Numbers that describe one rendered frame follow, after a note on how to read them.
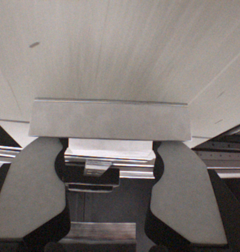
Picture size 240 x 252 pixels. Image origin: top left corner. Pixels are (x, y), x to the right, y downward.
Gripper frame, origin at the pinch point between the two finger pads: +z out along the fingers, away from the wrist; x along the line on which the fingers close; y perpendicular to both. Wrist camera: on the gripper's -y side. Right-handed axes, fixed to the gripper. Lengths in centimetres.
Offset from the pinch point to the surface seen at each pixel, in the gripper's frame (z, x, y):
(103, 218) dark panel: 33, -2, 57
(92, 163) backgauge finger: 10.1, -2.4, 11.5
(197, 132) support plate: 2.2, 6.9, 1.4
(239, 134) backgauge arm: 39, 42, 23
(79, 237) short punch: 1.4, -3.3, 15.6
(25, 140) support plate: 4.8, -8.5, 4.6
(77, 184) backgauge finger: 18.6, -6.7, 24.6
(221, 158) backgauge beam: 32, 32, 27
